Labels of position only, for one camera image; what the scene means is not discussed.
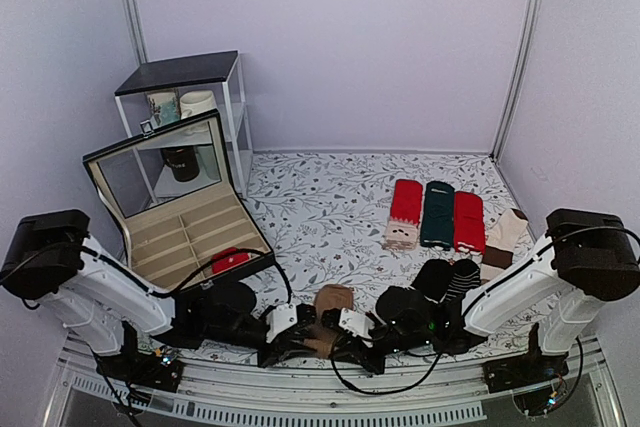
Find brown ribbed sock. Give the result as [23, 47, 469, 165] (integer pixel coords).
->
[304, 284, 354, 359]

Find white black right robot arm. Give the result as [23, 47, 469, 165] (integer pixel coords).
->
[322, 209, 639, 383]

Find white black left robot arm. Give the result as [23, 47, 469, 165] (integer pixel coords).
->
[1, 209, 319, 381]

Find floral patterned table mat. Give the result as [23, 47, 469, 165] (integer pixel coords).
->
[112, 151, 576, 368]

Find black sock white stripes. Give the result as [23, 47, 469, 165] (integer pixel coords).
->
[411, 259, 454, 304]

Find red rolled sock in box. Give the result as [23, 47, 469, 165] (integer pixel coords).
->
[210, 247, 252, 275]

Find red sock with face pattern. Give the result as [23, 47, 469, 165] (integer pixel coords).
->
[383, 179, 423, 250]

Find black grey striped sock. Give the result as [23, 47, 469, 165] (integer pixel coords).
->
[444, 259, 481, 304]

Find dark green sock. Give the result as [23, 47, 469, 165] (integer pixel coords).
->
[420, 181, 455, 251]

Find black compartment storage box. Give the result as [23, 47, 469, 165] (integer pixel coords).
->
[83, 110, 276, 298]

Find red white sock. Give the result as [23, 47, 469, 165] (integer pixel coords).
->
[453, 191, 486, 254]

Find cream brown striped sock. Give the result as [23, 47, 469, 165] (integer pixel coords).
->
[480, 208, 528, 284]

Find black mug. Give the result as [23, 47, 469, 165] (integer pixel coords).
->
[161, 146, 200, 183]

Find white ceramic mug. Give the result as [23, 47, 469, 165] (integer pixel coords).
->
[180, 90, 217, 119]

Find patterned ceramic mug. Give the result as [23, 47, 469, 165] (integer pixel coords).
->
[146, 90, 181, 126]

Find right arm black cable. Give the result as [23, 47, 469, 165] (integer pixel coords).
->
[330, 226, 640, 394]

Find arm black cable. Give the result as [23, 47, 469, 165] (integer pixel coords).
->
[330, 226, 640, 394]
[0, 246, 294, 313]

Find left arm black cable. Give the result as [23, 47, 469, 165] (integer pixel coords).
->
[0, 246, 294, 313]

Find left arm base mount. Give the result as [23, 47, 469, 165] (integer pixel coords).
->
[93, 348, 184, 393]

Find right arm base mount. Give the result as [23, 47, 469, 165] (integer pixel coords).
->
[482, 353, 569, 393]

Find white frame black top shelf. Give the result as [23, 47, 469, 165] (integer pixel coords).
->
[114, 51, 253, 201]

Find right aluminium corner post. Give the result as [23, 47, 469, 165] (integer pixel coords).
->
[490, 0, 542, 164]

